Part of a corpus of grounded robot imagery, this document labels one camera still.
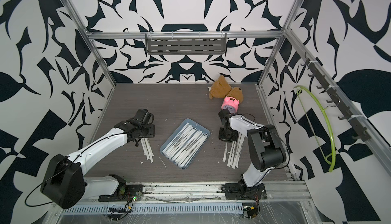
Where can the left pile wrapped straw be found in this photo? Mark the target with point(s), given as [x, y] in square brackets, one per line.
[147, 149]

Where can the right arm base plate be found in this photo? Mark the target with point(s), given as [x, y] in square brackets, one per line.
[239, 191]

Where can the white cable duct strip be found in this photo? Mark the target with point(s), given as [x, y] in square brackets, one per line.
[165, 208]

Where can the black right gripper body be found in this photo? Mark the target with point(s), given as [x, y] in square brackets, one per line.
[226, 135]

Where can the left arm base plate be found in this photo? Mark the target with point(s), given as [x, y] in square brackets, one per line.
[123, 193]

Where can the blue storage tray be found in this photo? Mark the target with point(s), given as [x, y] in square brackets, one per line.
[200, 130]

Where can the pink alarm clock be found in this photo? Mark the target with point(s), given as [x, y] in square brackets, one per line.
[230, 104]

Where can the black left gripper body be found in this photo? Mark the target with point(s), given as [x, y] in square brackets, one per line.
[149, 132]

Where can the black wall hook rail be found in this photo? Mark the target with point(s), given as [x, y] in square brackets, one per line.
[337, 99]

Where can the green clothes hanger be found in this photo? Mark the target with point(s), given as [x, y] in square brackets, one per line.
[329, 158]

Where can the brown teddy bear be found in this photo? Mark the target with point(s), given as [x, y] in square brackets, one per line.
[221, 89]

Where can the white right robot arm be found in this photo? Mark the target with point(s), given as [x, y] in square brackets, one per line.
[266, 149]

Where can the right pile wrapped straw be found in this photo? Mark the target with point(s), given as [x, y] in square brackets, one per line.
[232, 152]

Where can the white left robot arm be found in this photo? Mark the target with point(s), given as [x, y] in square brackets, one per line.
[65, 182]

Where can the grey wall shelf rack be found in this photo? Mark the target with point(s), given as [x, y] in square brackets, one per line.
[186, 43]

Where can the pile wrapped straw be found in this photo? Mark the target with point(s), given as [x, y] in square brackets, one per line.
[147, 149]
[232, 152]

